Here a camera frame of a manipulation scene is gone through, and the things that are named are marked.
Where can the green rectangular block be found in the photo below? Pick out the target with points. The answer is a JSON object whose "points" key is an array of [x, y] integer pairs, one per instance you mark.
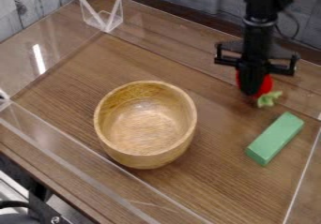
{"points": [[275, 138]]}

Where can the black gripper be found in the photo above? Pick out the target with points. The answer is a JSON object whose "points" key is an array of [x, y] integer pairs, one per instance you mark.
{"points": [[276, 60]]}

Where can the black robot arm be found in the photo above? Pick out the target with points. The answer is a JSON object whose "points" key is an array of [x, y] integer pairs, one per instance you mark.
{"points": [[260, 20]]}

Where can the wooden bowl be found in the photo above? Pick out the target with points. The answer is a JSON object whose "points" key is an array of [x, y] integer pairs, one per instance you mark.
{"points": [[145, 122]]}

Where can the clear acrylic tray wall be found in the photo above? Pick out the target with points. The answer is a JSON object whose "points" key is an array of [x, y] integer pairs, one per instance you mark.
{"points": [[49, 135]]}

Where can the clear acrylic corner bracket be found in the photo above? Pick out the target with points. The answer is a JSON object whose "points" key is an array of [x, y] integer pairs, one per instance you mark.
{"points": [[102, 20]]}

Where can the red plush fruit green leaf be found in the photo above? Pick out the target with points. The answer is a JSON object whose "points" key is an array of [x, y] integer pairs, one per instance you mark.
{"points": [[270, 95]]}

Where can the black metal bracket with bolt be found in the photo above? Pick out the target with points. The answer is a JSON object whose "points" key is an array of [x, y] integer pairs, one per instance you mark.
{"points": [[43, 212]]}

